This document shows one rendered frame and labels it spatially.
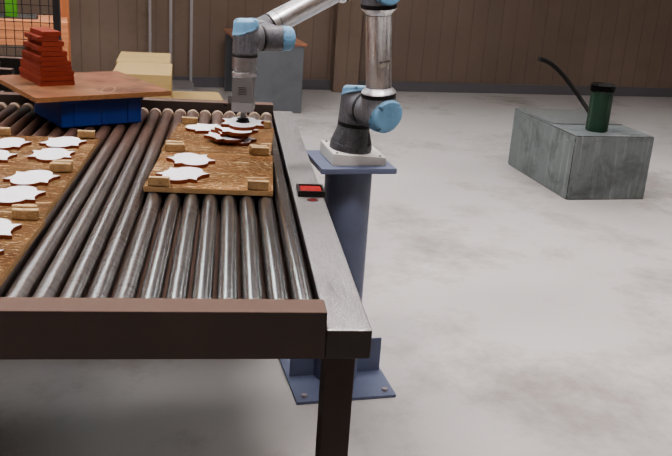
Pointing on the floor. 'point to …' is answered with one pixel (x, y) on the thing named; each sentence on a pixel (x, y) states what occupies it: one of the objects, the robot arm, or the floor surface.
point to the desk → (273, 75)
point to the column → (341, 182)
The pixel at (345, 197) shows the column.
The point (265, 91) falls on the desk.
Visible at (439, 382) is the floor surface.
